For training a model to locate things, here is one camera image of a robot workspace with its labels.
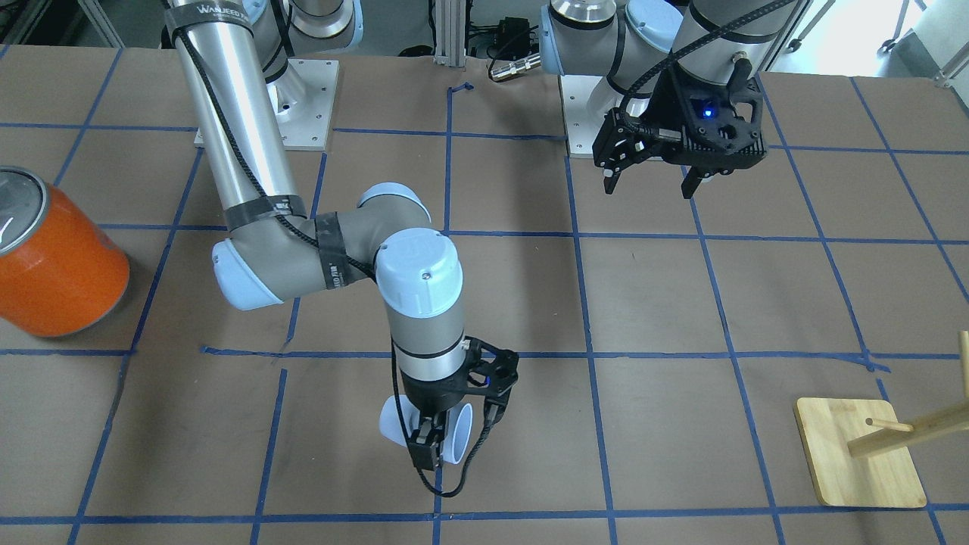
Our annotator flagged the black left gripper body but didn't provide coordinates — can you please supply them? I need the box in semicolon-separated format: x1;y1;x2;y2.
593;72;766;173

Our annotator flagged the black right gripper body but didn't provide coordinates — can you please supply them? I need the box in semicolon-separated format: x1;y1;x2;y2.
399;337;519;428

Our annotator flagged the light blue plastic cup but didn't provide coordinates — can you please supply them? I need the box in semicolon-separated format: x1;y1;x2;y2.
379;394;474;465

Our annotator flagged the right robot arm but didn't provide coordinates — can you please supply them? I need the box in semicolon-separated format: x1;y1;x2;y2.
163;1;518;472

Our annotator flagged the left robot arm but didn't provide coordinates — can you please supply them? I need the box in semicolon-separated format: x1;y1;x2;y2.
537;1;796;199

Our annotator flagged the wooden cup rack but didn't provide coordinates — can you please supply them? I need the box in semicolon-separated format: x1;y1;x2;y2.
790;330;968;509

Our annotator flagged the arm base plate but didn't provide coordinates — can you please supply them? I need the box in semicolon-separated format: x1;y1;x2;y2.
559;75;617;159
266;59;340;151

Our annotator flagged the aluminium frame post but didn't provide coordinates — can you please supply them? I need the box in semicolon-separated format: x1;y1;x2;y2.
430;0;469;69

